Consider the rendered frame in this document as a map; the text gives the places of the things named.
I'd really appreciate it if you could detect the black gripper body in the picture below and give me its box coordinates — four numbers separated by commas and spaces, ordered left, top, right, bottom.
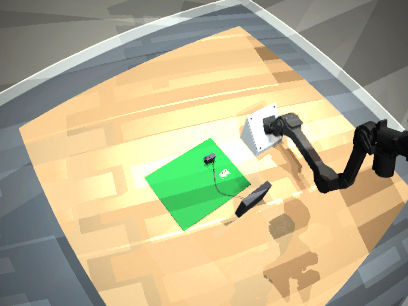
390, 129, 408, 161

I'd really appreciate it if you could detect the black cooling fan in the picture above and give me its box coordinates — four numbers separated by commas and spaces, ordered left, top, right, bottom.
234, 180, 272, 218

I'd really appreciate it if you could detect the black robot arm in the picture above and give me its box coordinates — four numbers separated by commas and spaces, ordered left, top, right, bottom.
262, 112, 397, 194

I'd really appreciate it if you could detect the green circuit board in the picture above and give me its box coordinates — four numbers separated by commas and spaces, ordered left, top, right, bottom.
144, 138, 251, 231

